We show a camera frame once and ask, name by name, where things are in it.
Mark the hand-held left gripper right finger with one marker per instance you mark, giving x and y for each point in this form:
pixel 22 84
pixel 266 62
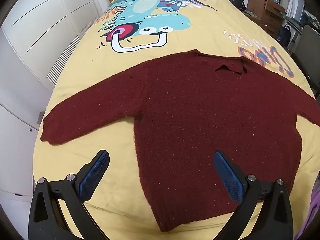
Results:
pixel 230 177

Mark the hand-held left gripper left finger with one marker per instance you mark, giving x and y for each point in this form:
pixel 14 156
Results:
pixel 93 177

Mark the dark red knit sweater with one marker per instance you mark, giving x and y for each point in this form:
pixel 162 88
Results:
pixel 187 117

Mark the purple cloth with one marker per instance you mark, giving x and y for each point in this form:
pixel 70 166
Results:
pixel 313 212

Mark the yellow cartoon printed blanket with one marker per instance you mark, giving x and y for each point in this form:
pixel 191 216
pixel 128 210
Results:
pixel 200 35

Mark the dark blue bag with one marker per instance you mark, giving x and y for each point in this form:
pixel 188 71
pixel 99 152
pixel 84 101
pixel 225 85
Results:
pixel 283 36

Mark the grey chair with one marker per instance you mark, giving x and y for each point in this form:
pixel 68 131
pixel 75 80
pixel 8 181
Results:
pixel 310 45

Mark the wooden drawer cabinet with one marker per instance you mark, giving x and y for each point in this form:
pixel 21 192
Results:
pixel 270 12

